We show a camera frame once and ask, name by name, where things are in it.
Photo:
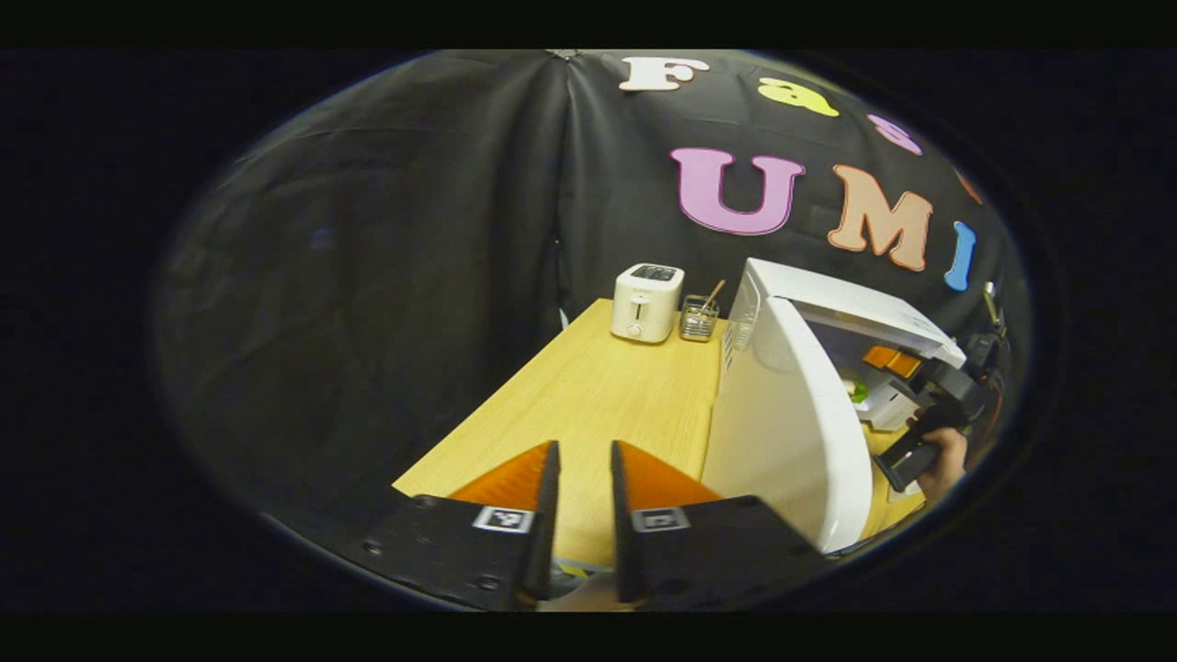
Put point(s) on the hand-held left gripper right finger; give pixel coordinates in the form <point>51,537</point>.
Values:
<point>625,542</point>

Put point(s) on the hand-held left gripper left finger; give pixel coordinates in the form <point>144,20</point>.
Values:
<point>544,533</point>

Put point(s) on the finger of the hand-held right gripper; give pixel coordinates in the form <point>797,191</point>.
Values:
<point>892,359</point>

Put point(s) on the white rectangular food tray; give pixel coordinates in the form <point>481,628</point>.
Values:
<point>887,405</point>

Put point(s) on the green lettuce leaf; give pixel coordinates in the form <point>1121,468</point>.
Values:
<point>858,391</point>

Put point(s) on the white microwave oven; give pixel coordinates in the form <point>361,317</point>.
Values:
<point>791,432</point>

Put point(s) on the wooden stick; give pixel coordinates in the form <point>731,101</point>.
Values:
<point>713,294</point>

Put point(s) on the white toaster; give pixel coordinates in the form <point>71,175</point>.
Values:
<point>646,303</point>

